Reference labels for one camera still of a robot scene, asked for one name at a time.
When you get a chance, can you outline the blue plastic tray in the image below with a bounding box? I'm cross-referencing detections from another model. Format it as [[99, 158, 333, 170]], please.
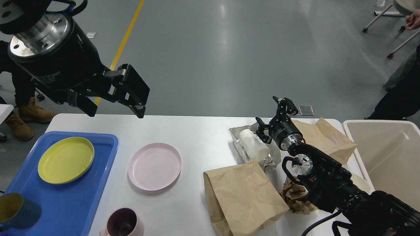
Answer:
[[1, 131, 118, 236]]

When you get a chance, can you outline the person in dark trousers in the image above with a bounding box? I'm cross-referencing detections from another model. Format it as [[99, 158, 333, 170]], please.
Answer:
[[364, 10, 420, 121]]

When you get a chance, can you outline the white paper cup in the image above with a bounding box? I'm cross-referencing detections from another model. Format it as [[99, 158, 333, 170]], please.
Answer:
[[239, 129, 270, 162]]

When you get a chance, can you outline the crumpled brown paper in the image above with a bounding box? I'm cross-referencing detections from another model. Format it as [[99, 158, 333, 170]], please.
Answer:
[[279, 178, 318, 215]]

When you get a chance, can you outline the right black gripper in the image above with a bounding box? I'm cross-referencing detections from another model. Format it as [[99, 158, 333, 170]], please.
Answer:
[[255, 96, 303, 151]]

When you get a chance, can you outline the grey floor plate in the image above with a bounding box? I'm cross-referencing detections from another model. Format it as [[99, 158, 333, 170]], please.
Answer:
[[298, 106, 315, 116]]

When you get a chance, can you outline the clear plastic wrapper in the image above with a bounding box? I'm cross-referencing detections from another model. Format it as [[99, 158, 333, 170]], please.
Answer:
[[229, 123, 282, 173]]

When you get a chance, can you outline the blue yellow cup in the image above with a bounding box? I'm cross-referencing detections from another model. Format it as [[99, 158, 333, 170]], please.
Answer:
[[0, 193, 42, 232]]

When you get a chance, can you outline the rear brown paper bag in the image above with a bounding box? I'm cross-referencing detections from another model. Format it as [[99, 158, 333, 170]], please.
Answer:
[[292, 118, 357, 165]]

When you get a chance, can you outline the beige plastic bin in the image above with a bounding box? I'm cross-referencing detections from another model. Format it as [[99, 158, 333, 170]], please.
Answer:
[[342, 120, 420, 210]]

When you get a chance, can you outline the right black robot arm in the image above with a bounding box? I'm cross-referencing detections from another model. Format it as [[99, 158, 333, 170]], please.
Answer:
[[256, 96, 420, 236]]

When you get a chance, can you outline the pink plate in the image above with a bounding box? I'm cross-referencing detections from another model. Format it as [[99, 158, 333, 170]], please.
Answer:
[[128, 143, 182, 191]]

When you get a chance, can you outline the large brown paper bag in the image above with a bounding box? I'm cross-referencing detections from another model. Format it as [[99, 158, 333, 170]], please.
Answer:
[[203, 160, 289, 236]]

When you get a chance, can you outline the person with tan boots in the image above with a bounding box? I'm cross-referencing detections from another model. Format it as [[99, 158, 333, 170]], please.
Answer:
[[0, 41, 56, 142]]

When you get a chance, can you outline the person in grey trousers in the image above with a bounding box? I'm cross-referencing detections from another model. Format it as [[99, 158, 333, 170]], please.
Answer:
[[383, 48, 419, 91]]

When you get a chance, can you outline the yellow plate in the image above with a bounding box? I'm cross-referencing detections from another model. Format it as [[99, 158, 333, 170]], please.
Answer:
[[37, 136, 95, 184]]

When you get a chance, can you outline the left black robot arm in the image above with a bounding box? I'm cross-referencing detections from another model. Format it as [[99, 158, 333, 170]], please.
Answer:
[[1, 0, 150, 118]]

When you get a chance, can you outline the pink cup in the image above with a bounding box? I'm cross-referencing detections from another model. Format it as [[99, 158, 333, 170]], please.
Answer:
[[99, 208, 145, 236]]

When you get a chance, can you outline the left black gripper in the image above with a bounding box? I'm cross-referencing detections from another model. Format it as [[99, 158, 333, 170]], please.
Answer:
[[8, 13, 150, 118]]

